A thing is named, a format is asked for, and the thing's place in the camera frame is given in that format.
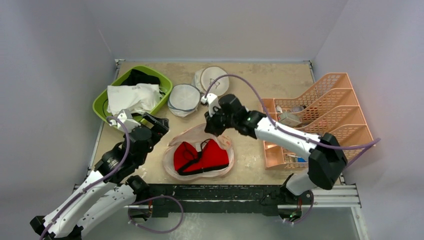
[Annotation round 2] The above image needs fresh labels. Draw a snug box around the black garment in bin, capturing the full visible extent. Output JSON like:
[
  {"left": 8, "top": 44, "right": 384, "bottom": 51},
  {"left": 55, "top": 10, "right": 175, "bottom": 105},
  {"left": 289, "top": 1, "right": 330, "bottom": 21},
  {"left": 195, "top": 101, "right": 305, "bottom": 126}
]
[{"left": 121, "top": 69, "right": 161, "bottom": 86}]

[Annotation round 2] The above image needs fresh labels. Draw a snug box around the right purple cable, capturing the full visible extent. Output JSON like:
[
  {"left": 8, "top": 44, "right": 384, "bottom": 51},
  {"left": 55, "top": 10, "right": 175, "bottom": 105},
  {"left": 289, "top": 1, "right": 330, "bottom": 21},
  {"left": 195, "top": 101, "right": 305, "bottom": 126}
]
[{"left": 202, "top": 73, "right": 382, "bottom": 168}]

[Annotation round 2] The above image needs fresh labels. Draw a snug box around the grey box in organizer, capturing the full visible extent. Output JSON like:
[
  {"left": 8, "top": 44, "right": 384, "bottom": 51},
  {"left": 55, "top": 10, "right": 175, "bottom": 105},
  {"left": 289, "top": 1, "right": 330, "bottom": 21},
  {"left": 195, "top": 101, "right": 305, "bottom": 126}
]
[{"left": 277, "top": 112, "right": 302, "bottom": 128}]

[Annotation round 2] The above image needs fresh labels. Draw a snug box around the floral mesh laundry bag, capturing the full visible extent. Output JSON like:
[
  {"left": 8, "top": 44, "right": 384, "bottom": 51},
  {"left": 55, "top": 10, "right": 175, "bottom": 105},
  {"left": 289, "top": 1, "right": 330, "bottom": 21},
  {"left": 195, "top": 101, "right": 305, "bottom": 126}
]
[{"left": 162, "top": 123, "right": 235, "bottom": 182}]

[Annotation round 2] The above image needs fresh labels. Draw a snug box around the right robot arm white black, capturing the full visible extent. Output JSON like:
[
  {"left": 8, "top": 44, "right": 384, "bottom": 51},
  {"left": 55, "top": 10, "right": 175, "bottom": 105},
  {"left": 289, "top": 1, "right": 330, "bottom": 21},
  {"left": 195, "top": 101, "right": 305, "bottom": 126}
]
[{"left": 200, "top": 93, "right": 347, "bottom": 204}]

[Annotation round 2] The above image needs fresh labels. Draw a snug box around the purple cable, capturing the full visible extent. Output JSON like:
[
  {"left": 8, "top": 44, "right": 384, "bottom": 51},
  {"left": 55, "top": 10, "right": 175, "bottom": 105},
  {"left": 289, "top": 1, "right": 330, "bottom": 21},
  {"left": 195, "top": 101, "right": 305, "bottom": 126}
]
[
  {"left": 202, "top": 73, "right": 382, "bottom": 168},
  {"left": 39, "top": 115, "right": 131, "bottom": 240}
]

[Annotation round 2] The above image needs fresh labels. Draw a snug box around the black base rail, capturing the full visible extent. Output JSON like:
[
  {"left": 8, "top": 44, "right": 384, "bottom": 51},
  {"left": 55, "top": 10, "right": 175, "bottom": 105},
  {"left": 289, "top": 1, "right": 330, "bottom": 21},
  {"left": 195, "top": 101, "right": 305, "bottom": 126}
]
[{"left": 116, "top": 182, "right": 316, "bottom": 220}]

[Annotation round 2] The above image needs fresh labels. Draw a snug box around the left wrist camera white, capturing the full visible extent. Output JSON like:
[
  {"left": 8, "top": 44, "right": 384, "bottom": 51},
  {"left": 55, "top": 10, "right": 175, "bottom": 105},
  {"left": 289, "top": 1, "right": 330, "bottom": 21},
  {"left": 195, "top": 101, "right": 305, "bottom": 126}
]
[{"left": 106, "top": 109, "right": 141, "bottom": 133}]

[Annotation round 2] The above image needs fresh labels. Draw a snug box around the orange plastic file organizer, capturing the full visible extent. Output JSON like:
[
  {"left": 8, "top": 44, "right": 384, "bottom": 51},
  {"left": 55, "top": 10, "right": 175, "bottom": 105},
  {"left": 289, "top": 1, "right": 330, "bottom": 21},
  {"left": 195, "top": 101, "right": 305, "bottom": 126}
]
[{"left": 259, "top": 72, "right": 377, "bottom": 171}]

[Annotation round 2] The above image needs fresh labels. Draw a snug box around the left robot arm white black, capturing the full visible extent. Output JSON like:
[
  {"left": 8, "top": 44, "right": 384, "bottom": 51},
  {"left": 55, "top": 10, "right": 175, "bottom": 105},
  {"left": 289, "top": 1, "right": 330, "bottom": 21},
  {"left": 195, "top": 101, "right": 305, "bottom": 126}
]
[{"left": 30, "top": 113, "right": 169, "bottom": 240}]

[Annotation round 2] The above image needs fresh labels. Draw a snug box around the green plastic bin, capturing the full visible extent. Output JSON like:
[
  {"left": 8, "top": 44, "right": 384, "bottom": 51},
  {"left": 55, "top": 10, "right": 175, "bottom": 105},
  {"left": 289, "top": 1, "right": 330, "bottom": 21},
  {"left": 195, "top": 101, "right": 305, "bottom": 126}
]
[{"left": 92, "top": 65, "right": 174, "bottom": 123}]

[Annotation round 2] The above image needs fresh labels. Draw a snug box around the white round mesh laundry bag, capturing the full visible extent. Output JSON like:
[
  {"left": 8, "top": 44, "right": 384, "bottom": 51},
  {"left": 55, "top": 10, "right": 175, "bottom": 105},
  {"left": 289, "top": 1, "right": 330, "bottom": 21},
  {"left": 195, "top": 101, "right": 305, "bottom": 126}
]
[{"left": 167, "top": 84, "right": 201, "bottom": 118}]

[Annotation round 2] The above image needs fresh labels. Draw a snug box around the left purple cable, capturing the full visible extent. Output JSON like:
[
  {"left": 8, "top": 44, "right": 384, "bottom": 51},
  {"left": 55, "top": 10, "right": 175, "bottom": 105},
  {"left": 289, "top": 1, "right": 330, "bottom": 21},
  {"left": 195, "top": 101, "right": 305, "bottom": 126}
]
[{"left": 39, "top": 115, "right": 131, "bottom": 240}]

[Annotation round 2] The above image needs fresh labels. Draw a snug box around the beige glasses print laundry bag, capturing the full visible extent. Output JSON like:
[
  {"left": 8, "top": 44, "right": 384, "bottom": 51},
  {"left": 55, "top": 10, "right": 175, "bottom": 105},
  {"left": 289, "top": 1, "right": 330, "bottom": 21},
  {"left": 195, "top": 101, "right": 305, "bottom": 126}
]
[{"left": 191, "top": 66, "right": 230, "bottom": 96}]

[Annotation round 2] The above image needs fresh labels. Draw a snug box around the red bra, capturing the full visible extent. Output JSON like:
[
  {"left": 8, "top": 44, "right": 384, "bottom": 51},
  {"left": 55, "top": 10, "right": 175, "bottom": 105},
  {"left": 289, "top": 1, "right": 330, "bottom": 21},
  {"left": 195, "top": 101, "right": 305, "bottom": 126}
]
[{"left": 173, "top": 138, "right": 230, "bottom": 176}]

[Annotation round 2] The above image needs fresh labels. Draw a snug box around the white cloth in bin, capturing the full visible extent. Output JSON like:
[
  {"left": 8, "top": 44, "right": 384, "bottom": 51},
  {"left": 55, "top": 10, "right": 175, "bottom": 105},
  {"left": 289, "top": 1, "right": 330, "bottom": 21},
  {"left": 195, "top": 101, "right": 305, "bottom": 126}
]
[{"left": 106, "top": 83, "right": 163, "bottom": 115}]

